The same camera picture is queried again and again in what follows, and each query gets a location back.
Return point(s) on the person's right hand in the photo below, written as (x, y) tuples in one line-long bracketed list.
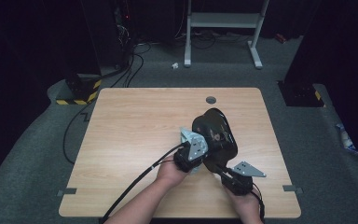
[(247, 203)]

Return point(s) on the dark curtain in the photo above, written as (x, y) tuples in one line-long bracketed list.
[(18, 62), (348, 62)]

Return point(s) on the white metal stand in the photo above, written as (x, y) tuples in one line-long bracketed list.
[(223, 20)]

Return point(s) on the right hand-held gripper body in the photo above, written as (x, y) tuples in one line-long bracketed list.
[(240, 185)]

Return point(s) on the grey tape strip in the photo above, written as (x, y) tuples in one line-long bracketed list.
[(292, 188), (66, 192)]

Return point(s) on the grey table grommet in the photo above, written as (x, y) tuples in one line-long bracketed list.
[(211, 100)]

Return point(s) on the small red object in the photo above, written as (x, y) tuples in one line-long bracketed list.
[(280, 38)]

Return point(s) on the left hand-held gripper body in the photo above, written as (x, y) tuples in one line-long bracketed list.
[(194, 149)]

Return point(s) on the blue white packet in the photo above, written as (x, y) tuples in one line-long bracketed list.
[(346, 138)]

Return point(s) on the person's left hand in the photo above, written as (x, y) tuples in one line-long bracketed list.
[(169, 172)]

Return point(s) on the black yellow striped stand base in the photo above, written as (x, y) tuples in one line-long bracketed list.
[(74, 101)]

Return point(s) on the white paper scrap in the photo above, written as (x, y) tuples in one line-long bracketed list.
[(175, 65)]

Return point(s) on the black perforated stand base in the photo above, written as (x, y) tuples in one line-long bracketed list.
[(301, 95)]

